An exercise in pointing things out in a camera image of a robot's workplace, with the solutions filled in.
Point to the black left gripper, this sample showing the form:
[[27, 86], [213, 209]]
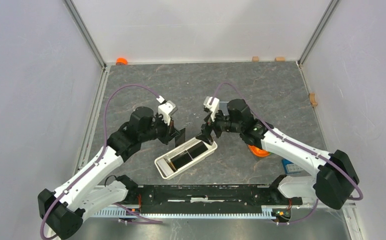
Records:
[[171, 132]]

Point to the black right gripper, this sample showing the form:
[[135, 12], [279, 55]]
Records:
[[205, 135]]

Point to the beige leather card holder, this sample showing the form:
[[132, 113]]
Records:
[[223, 107]]

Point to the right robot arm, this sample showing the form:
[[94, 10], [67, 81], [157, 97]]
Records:
[[333, 176]]

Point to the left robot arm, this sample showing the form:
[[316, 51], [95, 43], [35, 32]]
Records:
[[66, 208]]

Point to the black credit card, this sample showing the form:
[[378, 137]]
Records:
[[180, 160], [197, 149]]

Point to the white plastic tray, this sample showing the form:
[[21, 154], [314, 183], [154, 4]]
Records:
[[162, 162]]

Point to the orange bowl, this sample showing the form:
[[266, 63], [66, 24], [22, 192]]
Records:
[[261, 153]]

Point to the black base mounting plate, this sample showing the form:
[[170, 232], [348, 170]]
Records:
[[206, 199]]

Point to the blue small box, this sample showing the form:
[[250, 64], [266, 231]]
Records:
[[290, 167]]

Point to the orange round cap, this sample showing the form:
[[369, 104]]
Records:
[[121, 61]]

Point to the wooden block right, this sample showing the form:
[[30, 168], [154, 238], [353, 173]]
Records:
[[280, 59]]

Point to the curved wooden piece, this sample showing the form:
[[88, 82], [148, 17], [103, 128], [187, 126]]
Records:
[[312, 99]]

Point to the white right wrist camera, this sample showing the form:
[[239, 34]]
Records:
[[211, 105]]

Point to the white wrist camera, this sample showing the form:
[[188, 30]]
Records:
[[211, 105], [166, 109]]

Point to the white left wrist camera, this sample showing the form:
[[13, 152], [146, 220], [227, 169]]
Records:
[[166, 109]]

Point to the white toothed cable rail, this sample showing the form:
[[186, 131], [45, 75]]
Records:
[[117, 212]]

